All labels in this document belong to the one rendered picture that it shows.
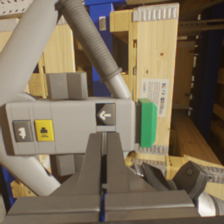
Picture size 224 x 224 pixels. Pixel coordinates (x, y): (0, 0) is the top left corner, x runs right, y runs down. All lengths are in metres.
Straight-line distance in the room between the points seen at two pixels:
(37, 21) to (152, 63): 0.72
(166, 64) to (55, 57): 0.63
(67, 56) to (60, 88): 0.78
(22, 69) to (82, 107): 0.11
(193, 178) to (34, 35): 0.36
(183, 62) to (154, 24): 1.31
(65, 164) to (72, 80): 0.15
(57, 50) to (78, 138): 0.84
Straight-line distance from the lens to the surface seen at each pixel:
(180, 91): 2.23
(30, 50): 0.29
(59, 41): 1.07
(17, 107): 0.29
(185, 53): 2.21
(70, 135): 0.28
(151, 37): 0.94
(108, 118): 0.26
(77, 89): 0.26
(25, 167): 0.35
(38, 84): 1.17
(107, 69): 0.26
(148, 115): 0.28
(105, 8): 1.07
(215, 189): 1.23
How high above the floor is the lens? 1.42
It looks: 14 degrees down
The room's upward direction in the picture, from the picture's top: 93 degrees clockwise
